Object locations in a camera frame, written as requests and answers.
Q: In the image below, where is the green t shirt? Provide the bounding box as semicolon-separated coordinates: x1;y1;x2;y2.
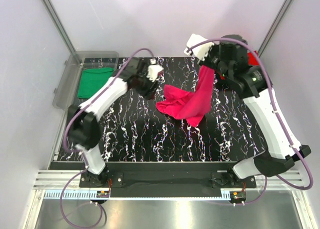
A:
77;67;114;99

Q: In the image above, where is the folded red t shirt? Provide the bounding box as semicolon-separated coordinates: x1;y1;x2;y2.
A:
247;50;260;66

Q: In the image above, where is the pink t shirt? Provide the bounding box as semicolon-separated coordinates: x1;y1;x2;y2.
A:
156;65;215;127

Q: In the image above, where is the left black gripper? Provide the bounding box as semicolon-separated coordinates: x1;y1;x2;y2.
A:
135;70;160;101

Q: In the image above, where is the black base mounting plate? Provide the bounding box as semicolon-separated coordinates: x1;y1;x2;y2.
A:
79;162;257;200

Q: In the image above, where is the orange connector board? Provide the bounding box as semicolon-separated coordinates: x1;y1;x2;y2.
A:
232;191;247;199
97;190;110;198

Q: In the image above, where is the clear plastic bin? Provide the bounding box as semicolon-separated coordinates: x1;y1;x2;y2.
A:
53;51;119;110

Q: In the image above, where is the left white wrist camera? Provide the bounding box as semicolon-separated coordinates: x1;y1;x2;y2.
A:
146;58;164;82

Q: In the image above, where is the white slotted cable duct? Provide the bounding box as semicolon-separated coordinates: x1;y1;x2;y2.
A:
43;189;108;200

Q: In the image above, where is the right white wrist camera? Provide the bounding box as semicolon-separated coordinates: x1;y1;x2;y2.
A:
183;33;215;61

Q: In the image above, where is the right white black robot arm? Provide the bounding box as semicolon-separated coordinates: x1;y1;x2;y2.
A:
187;34;314;190

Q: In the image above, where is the left orange connector board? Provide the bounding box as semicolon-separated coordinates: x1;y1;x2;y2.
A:
97;190;110;198

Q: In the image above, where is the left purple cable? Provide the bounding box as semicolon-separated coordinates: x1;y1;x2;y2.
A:
59;47;156;227

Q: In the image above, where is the aluminium frame rail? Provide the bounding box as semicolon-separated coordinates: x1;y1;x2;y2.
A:
33;170;79;189

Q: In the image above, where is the right orange connector board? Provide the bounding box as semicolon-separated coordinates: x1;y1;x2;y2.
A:
232;191;247;199

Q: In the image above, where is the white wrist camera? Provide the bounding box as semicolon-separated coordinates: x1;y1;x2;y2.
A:
146;58;164;82
183;33;215;61

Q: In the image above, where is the black marbled table mat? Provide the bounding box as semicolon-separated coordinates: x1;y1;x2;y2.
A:
99;57;268;162

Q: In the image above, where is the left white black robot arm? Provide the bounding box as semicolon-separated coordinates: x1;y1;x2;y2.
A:
63;57;164;187

